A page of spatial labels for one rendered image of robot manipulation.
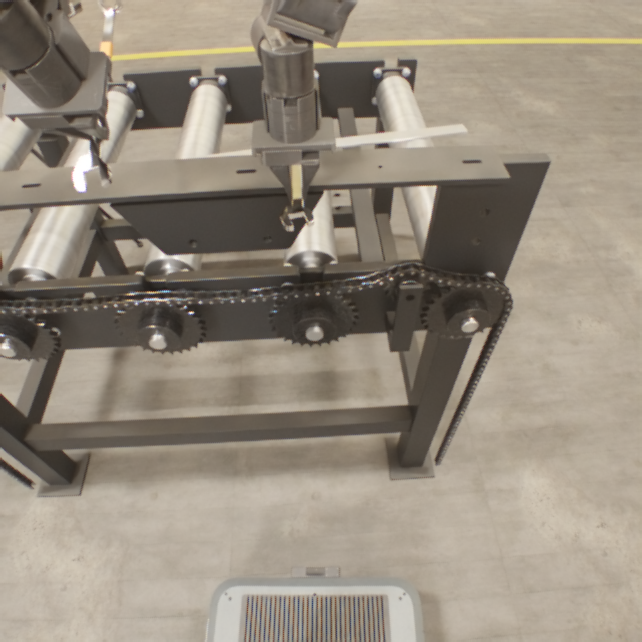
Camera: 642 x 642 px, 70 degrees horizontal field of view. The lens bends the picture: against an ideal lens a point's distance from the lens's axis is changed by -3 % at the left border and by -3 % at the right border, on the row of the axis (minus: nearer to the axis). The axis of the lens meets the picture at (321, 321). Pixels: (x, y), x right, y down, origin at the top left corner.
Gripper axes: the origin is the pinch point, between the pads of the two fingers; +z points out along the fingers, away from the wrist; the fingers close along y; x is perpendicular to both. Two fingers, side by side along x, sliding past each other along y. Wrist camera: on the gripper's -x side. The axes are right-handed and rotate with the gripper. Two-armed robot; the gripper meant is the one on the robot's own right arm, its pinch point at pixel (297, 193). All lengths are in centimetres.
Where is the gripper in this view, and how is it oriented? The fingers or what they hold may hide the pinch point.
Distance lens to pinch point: 66.7
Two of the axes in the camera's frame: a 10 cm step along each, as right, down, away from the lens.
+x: 0.5, 7.8, -6.3
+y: -10.0, 0.5, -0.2
